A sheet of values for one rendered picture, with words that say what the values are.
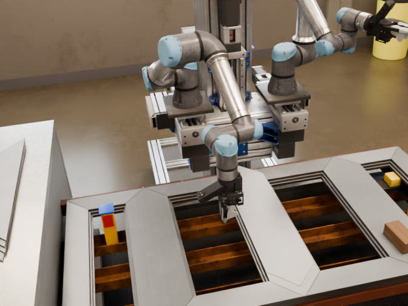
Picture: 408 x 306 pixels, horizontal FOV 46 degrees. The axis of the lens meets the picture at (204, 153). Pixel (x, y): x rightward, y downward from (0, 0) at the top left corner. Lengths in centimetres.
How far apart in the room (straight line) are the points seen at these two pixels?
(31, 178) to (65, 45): 353
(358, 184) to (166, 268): 92
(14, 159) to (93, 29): 340
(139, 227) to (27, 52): 377
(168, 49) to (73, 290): 92
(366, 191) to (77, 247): 119
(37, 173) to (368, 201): 133
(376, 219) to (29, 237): 127
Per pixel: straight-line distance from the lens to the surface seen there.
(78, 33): 534
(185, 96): 230
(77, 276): 178
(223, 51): 186
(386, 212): 203
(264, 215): 193
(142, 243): 185
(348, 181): 217
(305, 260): 177
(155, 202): 203
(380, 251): 188
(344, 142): 412
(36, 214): 177
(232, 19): 233
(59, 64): 546
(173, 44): 182
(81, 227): 198
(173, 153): 353
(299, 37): 246
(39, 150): 213
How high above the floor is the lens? 209
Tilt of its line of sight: 32 degrees down
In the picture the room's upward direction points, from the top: 3 degrees counter-clockwise
